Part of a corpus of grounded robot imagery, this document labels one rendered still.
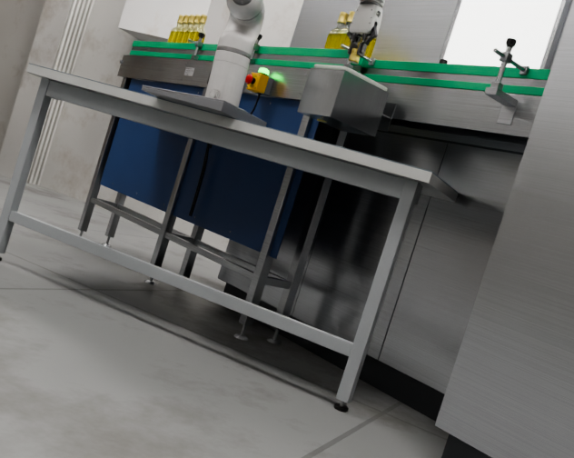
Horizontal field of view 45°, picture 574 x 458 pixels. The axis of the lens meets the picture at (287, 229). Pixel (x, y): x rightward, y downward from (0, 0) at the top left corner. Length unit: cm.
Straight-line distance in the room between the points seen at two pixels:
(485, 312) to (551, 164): 41
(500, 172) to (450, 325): 53
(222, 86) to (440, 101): 72
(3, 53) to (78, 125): 124
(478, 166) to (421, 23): 65
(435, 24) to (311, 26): 75
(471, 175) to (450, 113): 26
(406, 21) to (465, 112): 69
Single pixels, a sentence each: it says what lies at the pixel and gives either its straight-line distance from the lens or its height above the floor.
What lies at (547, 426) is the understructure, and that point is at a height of 23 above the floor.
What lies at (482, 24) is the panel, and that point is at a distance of 262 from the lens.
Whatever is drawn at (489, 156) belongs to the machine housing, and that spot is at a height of 89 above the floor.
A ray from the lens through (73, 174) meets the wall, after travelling 663.
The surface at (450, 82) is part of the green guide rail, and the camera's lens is 238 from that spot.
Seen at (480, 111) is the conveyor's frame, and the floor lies 99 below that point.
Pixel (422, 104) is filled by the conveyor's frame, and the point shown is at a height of 99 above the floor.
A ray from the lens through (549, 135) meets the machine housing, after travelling 190.
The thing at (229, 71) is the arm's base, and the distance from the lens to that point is 239.
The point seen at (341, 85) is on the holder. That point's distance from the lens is 228.
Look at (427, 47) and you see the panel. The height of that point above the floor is 124.
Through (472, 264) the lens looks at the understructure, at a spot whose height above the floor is 53.
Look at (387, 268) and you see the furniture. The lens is 207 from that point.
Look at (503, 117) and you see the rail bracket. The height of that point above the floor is 97.
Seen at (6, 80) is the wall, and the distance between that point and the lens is 740.
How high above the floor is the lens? 54
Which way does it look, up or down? 2 degrees down
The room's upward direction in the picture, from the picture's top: 17 degrees clockwise
